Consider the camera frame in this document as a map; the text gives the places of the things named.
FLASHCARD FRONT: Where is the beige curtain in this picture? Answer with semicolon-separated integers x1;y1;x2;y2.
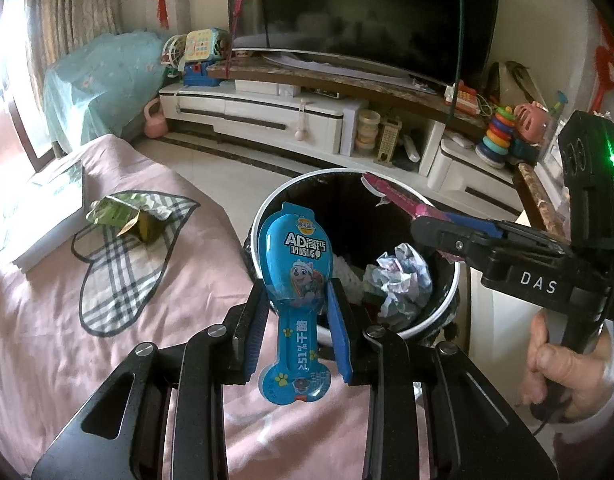
24;0;120;86

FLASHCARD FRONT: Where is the white tv cabinet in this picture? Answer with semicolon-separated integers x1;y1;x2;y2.
158;57;525;216

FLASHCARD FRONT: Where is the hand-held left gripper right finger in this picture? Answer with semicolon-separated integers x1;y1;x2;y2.
326;277;560;480

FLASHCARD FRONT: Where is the clear plastic drawer organiser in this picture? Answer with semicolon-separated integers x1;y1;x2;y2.
534;132;570;211

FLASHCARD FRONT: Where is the blue toy machine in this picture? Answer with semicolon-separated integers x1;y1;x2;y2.
182;60;212;87

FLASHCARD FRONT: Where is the stack of cream containers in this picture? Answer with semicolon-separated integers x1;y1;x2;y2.
356;109;382;151

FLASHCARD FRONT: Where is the pink pig toy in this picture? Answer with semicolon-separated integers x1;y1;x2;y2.
514;102;550;143

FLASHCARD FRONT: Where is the pink cord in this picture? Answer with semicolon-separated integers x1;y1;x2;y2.
226;0;252;81

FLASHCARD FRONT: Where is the crumpled green packet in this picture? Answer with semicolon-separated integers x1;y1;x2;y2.
85;196;172;243

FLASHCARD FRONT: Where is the orange toy telephone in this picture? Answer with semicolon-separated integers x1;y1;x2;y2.
447;80;480;116

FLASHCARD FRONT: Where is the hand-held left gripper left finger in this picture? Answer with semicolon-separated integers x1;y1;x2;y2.
31;280;270;480

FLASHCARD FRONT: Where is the teal cloth cover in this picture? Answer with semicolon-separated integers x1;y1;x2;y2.
43;32;175;153

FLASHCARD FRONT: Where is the white plastic basket toy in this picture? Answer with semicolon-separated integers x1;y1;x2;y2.
162;35;188;71

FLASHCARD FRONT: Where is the round black trash bin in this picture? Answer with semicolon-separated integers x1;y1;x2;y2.
243;167;462;361

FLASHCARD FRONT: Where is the pink kettlebell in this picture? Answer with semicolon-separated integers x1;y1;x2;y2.
144;99;168;138

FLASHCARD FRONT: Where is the person's right hand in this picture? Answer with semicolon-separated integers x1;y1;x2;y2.
518;310;614;421

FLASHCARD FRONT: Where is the wooden frame toy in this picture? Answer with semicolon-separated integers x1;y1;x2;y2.
376;117;402;166

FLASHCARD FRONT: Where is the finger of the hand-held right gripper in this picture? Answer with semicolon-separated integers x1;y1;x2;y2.
447;212;505;241
411;216;492;271

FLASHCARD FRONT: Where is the red paper wall decoration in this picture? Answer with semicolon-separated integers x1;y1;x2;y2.
594;15;614;111

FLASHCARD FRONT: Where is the pink blanket with plaid heart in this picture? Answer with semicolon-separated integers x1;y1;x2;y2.
0;134;432;480

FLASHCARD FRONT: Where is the green cable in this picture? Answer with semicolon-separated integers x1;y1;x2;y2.
448;0;465;111

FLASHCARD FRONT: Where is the blue cheese stick wrapper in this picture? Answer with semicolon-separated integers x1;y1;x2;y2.
257;201;335;406

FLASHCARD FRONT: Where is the white paper stack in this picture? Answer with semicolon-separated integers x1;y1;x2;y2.
12;155;85;273

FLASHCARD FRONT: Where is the black flat television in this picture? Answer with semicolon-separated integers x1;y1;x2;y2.
227;0;502;92

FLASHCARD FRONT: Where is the rainbow stacking ring toy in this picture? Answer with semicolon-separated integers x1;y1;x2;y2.
476;106;515;168

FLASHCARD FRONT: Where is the pink wrapper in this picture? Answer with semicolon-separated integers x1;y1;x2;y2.
362;171;465;263

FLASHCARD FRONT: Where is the crumpled printed paper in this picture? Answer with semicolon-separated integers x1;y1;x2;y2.
363;242;434;328

